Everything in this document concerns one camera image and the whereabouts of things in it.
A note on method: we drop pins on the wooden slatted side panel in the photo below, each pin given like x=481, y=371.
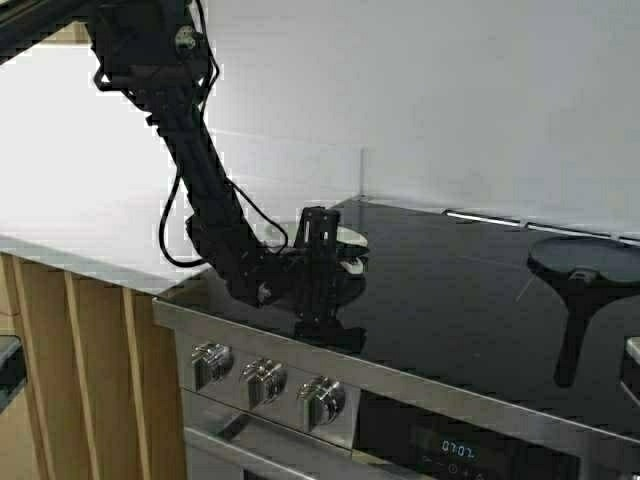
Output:
x=101, y=399

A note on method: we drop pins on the black frying pan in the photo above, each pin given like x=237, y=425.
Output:
x=587, y=273

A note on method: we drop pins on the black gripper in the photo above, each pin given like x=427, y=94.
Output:
x=312, y=287

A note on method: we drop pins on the chrome stove knob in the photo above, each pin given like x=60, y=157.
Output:
x=320, y=402
x=263, y=380
x=211, y=362

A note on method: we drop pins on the white ceramic bowl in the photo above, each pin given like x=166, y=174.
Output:
x=274, y=238

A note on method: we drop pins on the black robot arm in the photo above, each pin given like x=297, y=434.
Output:
x=158, y=55

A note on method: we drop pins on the stainless steel stove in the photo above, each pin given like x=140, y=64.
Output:
x=455, y=379

